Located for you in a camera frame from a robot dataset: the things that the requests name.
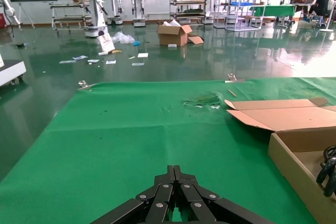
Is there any large open cardboard box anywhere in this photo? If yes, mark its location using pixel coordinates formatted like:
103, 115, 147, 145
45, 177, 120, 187
156, 20, 194, 47

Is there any white floor stand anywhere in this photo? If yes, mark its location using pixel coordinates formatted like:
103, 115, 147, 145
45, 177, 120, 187
319, 5, 336, 33

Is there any metal table clip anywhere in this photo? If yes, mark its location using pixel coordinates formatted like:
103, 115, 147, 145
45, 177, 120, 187
77, 80, 97, 91
224, 73, 246, 83

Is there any green covered table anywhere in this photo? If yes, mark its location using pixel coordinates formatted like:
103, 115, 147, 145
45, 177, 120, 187
249, 5, 297, 25

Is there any open cardboard box with holes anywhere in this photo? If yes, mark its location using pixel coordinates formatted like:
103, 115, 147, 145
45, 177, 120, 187
224, 97, 336, 217

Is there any leaning white humanoid robot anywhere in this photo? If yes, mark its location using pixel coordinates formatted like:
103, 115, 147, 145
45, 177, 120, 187
66, 0, 109, 38

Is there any clear plastic bag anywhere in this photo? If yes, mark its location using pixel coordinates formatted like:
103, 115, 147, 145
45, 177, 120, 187
111, 31, 136, 45

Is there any loose cardboard flap piece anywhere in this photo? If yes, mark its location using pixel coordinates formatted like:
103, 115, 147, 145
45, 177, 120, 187
187, 34, 205, 45

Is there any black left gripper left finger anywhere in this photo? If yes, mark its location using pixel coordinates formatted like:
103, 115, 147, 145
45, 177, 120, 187
91, 165, 175, 224

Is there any seated person with black hair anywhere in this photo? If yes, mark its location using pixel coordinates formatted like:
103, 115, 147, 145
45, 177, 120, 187
307, 0, 334, 23

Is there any black power cable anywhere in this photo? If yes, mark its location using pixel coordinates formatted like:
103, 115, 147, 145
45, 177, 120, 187
316, 146, 336, 197

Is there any white paper bag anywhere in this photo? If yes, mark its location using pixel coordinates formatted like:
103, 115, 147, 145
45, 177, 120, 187
96, 34, 116, 56

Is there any white machine base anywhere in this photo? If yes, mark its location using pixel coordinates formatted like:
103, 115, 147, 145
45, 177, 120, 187
0, 53, 27, 88

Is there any green felt table cloth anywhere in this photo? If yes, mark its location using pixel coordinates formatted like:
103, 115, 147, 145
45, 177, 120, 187
0, 77, 336, 224

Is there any white pipe frame trolley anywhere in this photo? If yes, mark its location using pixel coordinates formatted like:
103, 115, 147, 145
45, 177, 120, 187
49, 0, 92, 31
169, 0, 207, 25

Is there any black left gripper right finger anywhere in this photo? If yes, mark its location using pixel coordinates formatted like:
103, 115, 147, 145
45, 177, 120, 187
174, 165, 274, 224

